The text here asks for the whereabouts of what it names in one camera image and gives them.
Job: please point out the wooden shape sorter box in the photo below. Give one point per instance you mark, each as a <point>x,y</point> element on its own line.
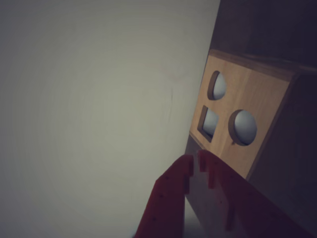
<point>242,99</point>

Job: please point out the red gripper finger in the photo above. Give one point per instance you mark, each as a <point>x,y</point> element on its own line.
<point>168,198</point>
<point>247,210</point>

